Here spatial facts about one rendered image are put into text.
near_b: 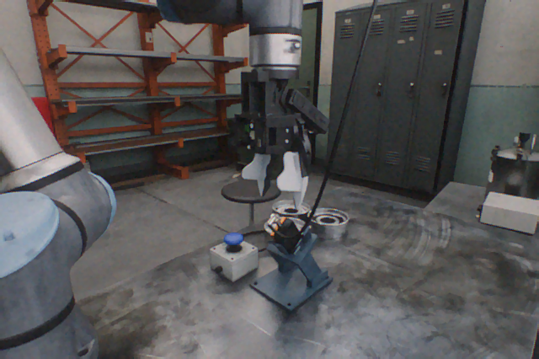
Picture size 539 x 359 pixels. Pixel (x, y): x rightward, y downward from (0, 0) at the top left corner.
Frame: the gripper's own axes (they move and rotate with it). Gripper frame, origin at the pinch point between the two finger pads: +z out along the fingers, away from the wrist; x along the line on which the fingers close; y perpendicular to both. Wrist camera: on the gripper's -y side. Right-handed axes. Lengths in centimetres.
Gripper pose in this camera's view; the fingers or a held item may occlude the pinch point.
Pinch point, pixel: (281, 195)
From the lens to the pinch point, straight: 54.6
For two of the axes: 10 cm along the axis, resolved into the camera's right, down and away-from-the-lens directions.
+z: -0.1, 9.5, 3.0
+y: -7.2, 2.0, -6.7
